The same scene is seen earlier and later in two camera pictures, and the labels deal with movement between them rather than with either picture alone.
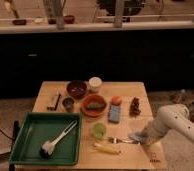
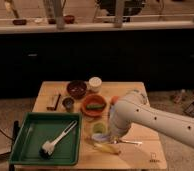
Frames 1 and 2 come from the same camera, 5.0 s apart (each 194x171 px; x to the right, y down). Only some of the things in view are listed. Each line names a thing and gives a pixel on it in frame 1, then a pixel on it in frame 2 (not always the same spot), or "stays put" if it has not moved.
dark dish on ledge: [19, 22] stays put
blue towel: [141, 137] -> [101, 137]
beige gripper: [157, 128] -> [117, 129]
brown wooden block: [52, 102] stays put
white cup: [95, 83] stays put
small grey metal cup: [68, 103] stays put
